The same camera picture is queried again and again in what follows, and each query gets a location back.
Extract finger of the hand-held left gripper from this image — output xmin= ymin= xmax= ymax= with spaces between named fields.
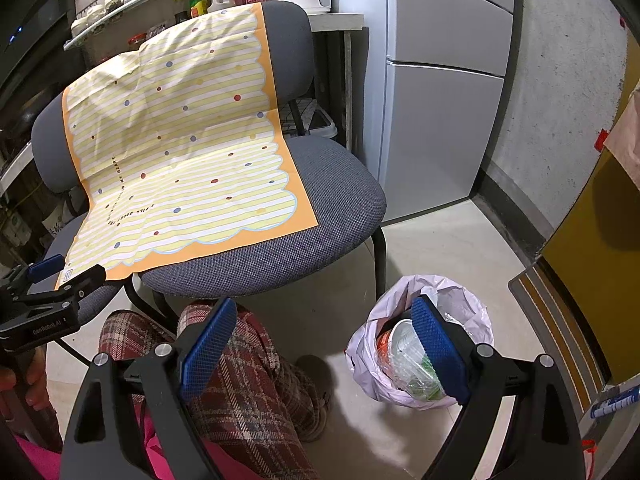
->
xmin=15 ymin=265 xmax=107 ymax=311
xmin=0 ymin=255 xmax=67 ymax=288

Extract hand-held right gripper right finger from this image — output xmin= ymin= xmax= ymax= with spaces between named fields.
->
xmin=411 ymin=296 xmax=586 ymax=480

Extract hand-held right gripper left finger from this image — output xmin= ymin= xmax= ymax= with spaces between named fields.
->
xmin=60 ymin=297 xmax=238 ymax=480

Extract red white noodle cup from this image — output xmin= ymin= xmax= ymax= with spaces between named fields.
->
xmin=377 ymin=317 xmax=426 ymax=376

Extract person's left hand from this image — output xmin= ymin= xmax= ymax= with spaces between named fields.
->
xmin=0 ymin=350 xmax=51 ymax=411

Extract plaid trousers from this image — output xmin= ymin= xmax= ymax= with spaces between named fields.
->
xmin=97 ymin=302 xmax=331 ymax=480

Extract plaid slipper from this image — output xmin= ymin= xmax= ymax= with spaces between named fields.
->
xmin=295 ymin=390 xmax=335 ymax=443

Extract pink garment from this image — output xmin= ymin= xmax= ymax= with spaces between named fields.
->
xmin=15 ymin=395 xmax=166 ymax=480

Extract yellow door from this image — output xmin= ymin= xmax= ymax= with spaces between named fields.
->
xmin=510 ymin=85 xmax=640 ymax=421

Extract yellow striped dotted mat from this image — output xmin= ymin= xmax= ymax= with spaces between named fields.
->
xmin=54 ymin=4 xmax=318 ymax=291

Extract blue white tube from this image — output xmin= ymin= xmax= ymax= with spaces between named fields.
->
xmin=590 ymin=382 xmax=640 ymax=420

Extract grey office chair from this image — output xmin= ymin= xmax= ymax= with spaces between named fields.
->
xmin=31 ymin=1 xmax=388 ymax=356

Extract grey refrigerator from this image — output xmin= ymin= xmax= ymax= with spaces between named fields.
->
xmin=377 ymin=0 xmax=516 ymax=223

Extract small white bin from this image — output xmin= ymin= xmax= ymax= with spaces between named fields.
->
xmin=310 ymin=110 xmax=338 ymax=138

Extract black range hood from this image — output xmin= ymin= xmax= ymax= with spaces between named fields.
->
xmin=0 ymin=0 xmax=76 ymax=91

